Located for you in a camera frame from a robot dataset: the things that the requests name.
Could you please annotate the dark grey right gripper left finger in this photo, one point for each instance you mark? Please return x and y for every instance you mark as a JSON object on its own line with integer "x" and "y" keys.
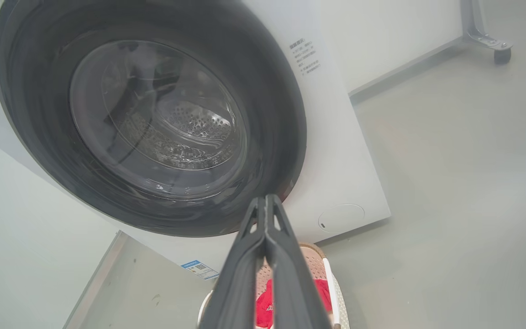
{"x": 235, "y": 292}

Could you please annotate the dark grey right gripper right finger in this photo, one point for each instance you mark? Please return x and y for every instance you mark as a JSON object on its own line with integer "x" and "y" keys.
{"x": 295, "y": 292}

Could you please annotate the cream perforated laundry basket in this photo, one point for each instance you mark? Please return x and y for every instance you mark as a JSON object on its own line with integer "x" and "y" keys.
{"x": 318, "y": 262}

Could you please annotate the red garment with white print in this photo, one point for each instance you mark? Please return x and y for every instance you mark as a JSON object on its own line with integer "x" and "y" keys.
{"x": 263, "y": 313}

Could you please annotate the blue energy label sticker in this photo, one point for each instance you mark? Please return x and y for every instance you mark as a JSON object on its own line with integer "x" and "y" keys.
{"x": 200, "y": 269}

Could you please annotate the white front-load washing machine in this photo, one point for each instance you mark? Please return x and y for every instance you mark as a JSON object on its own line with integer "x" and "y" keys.
{"x": 336, "y": 160}

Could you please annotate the white partition with caster foot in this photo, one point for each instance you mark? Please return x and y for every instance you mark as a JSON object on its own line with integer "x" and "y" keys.
{"x": 381, "y": 36}

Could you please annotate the dark round washing machine door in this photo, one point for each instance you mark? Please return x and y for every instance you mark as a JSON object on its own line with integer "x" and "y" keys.
{"x": 30, "y": 114}

